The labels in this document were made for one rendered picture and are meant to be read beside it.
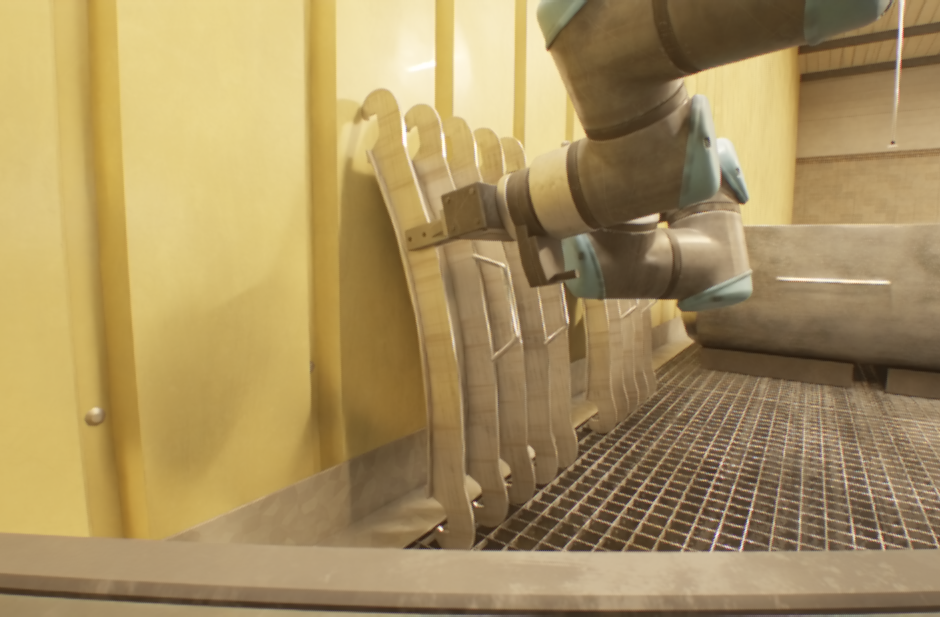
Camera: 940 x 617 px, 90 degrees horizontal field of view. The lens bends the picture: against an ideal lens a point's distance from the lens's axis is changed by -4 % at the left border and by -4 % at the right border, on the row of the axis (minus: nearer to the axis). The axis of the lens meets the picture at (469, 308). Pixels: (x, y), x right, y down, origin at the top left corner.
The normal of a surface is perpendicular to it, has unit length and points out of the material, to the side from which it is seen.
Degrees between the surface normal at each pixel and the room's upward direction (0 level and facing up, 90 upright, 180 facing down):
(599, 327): 90
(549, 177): 78
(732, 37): 154
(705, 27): 136
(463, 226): 90
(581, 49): 129
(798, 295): 92
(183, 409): 90
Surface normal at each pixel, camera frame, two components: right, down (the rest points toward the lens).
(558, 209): -0.40, 0.58
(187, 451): 0.82, 0.07
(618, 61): -0.52, 0.79
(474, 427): -0.58, 0.09
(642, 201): -0.23, 0.81
